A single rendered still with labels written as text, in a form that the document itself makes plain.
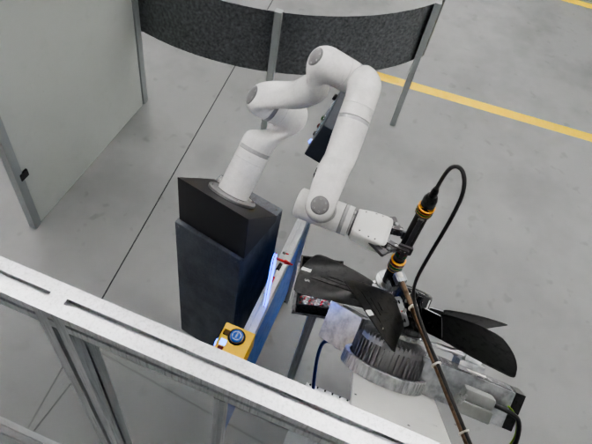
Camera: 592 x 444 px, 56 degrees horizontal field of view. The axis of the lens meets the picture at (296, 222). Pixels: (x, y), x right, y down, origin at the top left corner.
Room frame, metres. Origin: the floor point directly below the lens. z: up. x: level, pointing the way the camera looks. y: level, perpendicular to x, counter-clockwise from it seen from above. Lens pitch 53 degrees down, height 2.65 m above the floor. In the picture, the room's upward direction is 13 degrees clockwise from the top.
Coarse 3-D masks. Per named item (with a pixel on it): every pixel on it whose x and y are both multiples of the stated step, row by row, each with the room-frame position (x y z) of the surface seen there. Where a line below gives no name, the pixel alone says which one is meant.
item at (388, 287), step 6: (384, 270) 0.93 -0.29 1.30; (378, 276) 0.91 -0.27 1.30; (390, 276) 0.88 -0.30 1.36; (396, 276) 0.87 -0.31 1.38; (378, 282) 0.89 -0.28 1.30; (390, 282) 0.86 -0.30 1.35; (396, 282) 0.85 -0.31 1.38; (384, 288) 0.87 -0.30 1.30; (390, 288) 0.87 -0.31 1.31; (396, 288) 0.87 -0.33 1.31
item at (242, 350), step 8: (224, 328) 0.74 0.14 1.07; (232, 328) 0.75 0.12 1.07; (240, 328) 0.75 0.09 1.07; (224, 336) 0.72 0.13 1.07; (248, 336) 0.73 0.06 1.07; (216, 344) 0.68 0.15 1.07; (232, 344) 0.69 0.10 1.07; (240, 344) 0.70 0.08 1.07; (248, 344) 0.71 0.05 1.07; (232, 352) 0.67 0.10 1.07; (240, 352) 0.68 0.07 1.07; (248, 352) 0.70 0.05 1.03
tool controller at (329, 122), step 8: (336, 96) 1.75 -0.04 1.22; (344, 96) 1.73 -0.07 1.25; (336, 104) 1.66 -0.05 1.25; (328, 112) 1.67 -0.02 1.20; (336, 112) 1.62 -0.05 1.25; (328, 120) 1.57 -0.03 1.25; (336, 120) 1.58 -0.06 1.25; (320, 128) 1.56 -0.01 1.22; (328, 128) 1.53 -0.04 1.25; (320, 136) 1.53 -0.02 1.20; (328, 136) 1.53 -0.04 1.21; (312, 144) 1.54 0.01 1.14; (320, 144) 1.53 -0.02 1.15; (312, 152) 1.54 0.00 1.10; (320, 152) 1.53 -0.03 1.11; (320, 160) 1.53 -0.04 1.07
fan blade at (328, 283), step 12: (312, 264) 0.99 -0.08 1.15; (324, 264) 1.00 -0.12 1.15; (336, 264) 1.01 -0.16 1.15; (300, 276) 0.92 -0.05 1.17; (312, 276) 0.93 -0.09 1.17; (324, 276) 0.94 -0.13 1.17; (336, 276) 0.95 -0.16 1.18; (348, 276) 0.96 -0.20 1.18; (360, 276) 0.97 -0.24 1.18; (300, 288) 0.87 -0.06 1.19; (312, 288) 0.88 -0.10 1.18; (324, 288) 0.90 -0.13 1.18; (336, 288) 0.90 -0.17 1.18; (348, 288) 0.91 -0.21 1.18; (336, 300) 0.86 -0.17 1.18; (348, 300) 0.87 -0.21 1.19
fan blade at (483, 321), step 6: (450, 312) 0.93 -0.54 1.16; (456, 312) 0.93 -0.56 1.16; (462, 312) 0.94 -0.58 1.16; (462, 318) 0.94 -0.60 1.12; (468, 318) 0.94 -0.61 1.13; (474, 318) 0.94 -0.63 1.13; (480, 318) 0.94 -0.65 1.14; (486, 318) 0.94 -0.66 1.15; (480, 324) 0.96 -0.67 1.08; (486, 324) 0.96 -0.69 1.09; (492, 324) 0.95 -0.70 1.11; (498, 324) 0.95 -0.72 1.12; (504, 324) 0.95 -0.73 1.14
